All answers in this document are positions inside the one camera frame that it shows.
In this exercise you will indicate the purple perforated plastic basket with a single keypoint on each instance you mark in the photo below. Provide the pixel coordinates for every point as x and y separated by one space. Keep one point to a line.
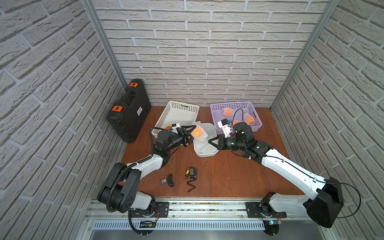
240 109

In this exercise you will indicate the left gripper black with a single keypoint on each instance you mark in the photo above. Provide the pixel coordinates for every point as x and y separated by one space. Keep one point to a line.
183 136

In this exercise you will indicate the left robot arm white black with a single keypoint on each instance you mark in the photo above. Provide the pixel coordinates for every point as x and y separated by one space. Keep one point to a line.
119 192

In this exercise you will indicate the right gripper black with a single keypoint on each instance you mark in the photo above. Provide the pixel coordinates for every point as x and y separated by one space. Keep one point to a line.
221 141

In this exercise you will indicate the small black gripper part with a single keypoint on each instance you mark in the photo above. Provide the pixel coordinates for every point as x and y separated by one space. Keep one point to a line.
168 181

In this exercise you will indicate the white plastic tub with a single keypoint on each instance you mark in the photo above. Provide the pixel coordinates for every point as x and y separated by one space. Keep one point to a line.
211 131

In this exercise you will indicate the white perforated plastic basket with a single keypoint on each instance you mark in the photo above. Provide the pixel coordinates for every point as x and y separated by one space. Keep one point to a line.
178 113

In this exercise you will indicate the black plastic tool case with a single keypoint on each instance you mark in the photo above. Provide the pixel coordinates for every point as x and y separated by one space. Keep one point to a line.
128 114

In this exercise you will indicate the yellow black tape measure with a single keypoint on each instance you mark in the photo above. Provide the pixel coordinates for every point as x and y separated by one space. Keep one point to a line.
191 173

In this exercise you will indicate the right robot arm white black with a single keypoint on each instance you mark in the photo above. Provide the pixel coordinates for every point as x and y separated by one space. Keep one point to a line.
322 199

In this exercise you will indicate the aluminium mounting rail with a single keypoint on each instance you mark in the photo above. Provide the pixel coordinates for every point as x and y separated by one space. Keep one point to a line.
206 214

